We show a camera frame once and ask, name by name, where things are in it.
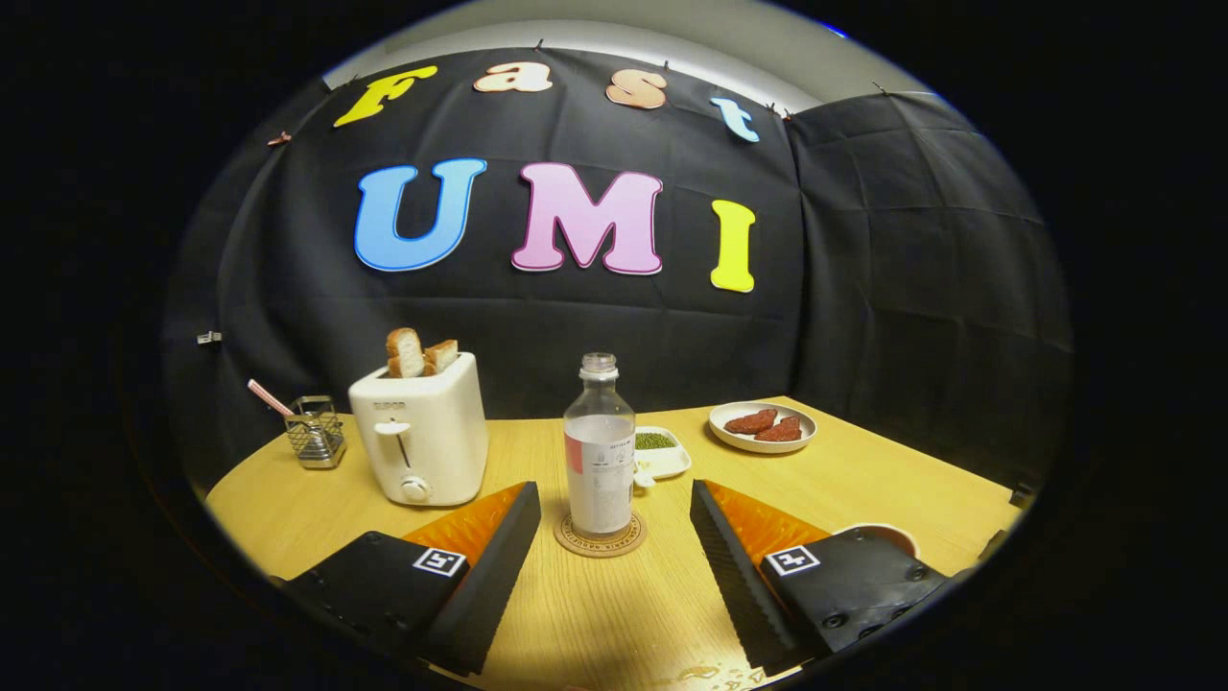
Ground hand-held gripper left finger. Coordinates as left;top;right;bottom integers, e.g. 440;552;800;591
278;481;543;678

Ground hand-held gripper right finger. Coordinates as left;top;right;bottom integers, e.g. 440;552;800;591
689;479;970;676

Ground round cork coaster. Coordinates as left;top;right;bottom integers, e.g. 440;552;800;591
554;512;648;559

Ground beige cup with wooden handle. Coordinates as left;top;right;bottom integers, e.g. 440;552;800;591
833;522;920;560

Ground clear juice bottle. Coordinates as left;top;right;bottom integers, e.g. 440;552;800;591
563;352;637;538

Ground wooden table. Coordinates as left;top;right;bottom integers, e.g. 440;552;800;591
204;395;1023;691

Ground white divided seed dish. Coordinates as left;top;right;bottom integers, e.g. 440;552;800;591
633;426;693;490

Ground white round plate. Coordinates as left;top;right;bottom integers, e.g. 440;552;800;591
708;401;818;454

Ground white toaster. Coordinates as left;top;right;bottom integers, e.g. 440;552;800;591
348;352;489;508

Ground pink straw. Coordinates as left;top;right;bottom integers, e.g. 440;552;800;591
248;378;295;418

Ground metal wire basket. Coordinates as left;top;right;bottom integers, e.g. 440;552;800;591
285;395;347;469

